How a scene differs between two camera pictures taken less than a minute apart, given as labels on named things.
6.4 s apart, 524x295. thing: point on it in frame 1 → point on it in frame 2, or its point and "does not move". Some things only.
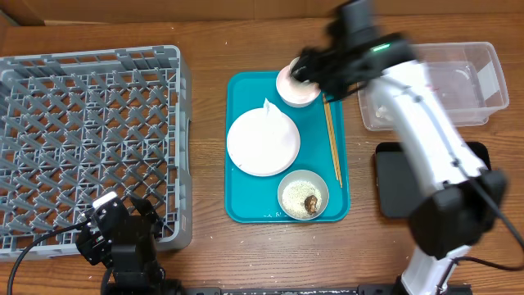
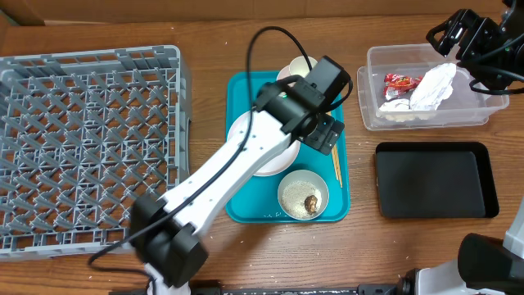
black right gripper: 306,68 → 479,29
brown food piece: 310,204 does not move
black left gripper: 95,249 → 325,132
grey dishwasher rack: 77,126 does not move
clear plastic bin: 467,79 does not move
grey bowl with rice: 303,194 does not move
